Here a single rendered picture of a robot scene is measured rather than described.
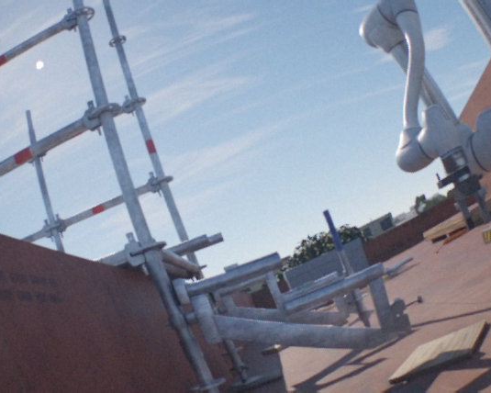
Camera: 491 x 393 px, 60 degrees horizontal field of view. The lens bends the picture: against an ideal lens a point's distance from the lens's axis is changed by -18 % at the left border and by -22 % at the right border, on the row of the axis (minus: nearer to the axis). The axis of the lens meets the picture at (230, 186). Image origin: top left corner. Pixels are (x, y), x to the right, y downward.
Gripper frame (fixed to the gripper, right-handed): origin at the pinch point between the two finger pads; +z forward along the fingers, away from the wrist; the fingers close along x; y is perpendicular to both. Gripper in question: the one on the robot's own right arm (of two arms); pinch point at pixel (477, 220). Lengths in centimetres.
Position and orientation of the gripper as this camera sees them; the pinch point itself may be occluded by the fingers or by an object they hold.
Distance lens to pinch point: 148.9
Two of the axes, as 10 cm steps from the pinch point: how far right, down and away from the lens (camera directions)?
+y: 9.3, -3.6, 0.4
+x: 0.5, 2.2, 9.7
